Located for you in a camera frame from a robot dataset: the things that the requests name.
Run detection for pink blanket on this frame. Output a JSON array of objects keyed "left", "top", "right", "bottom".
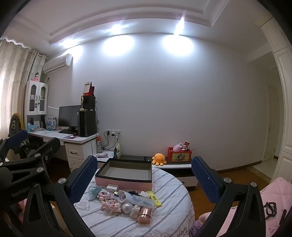
[{"left": 198, "top": 176, "right": 292, "bottom": 237}]

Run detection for white hutch cabinet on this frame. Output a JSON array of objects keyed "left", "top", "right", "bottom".
[{"left": 25, "top": 80, "right": 50, "bottom": 133}]

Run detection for white plug-in night light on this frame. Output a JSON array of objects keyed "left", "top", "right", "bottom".
[{"left": 117, "top": 190, "right": 133, "bottom": 203}]

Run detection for beige curtain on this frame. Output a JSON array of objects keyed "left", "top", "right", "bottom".
[{"left": 0, "top": 38, "right": 45, "bottom": 139}]

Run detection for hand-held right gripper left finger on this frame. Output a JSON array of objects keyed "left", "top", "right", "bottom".
[{"left": 22, "top": 155, "right": 98, "bottom": 237}]

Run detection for black computer monitor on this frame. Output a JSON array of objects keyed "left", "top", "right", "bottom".
[{"left": 58, "top": 105, "right": 82, "bottom": 131}]

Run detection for black computer tower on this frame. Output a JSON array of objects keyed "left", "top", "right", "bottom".
[{"left": 78, "top": 110, "right": 97, "bottom": 137}]

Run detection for silver ball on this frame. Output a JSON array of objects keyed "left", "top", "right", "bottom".
[{"left": 121, "top": 202, "right": 133, "bottom": 214}]

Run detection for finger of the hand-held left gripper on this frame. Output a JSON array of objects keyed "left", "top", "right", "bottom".
[
  {"left": 0, "top": 137, "right": 61, "bottom": 183},
  {"left": 0, "top": 129, "right": 29, "bottom": 160}
]

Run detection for rose gold cylinder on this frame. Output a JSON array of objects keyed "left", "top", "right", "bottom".
[{"left": 137, "top": 206, "right": 154, "bottom": 225}]

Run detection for black power cables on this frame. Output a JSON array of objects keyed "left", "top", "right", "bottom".
[{"left": 103, "top": 131, "right": 120, "bottom": 151}]

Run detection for red toy crate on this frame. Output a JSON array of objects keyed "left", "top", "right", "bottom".
[{"left": 168, "top": 147, "right": 192, "bottom": 163}]

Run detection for orange octopus plush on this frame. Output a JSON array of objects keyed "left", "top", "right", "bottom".
[{"left": 152, "top": 153, "right": 168, "bottom": 166}]

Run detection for black speaker box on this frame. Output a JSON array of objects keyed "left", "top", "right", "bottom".
[{"left": 81, "top": 95, "right": 96, "bottom": 111}]

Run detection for black hair claw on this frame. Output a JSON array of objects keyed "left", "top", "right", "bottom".
[{"left": 263, "top": 202, "right": 277, "bottom": 217}]

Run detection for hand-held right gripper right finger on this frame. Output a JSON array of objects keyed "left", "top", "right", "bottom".
[{"left": 191, "top": 156, "right": 267, "bottom": 237}]

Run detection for white desk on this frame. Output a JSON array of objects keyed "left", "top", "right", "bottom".
[{"left": 27, "top": 130, "right": 100, "bottom": 172}]

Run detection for striped bed sheet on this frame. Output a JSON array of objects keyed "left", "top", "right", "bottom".
[{"left": 74, "top": 167, "right": 194, "bottom": 237}]

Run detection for clear plastic case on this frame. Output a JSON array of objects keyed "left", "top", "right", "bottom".
[{"left": 131, "top": 195, "right": 155, "bottom": 208}]

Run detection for white air conditioner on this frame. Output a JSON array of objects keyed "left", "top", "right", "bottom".
[{"left": 43, "top": 53, "right": 73, "bottom": 74}]

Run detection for yellow black garment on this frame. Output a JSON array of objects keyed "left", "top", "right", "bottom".
[{"left": 9, "top": 113, "right": 30, "bottom": 151}]

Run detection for red white box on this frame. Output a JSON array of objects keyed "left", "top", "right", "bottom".
[{"left": 82, "top": 81, "right": 95, "bottom": 96}]

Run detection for pink storage box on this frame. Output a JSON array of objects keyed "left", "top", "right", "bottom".
[{"left": 95, "top": 158, "right": 153, "bottom": 191}]

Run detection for low black white cabinet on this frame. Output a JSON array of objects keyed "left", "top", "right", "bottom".
[{"left": 95, "top": 151, "right": 198, "bottom": 189}]

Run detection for yellow packet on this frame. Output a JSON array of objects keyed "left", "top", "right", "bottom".
[{"left": 147, "top": 191, "right": 162, "bottom": 208}]

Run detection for white wardrobe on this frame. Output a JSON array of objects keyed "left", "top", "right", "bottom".
[{"left": 254, "top": 14, "right": 292, "bottom": 183}]

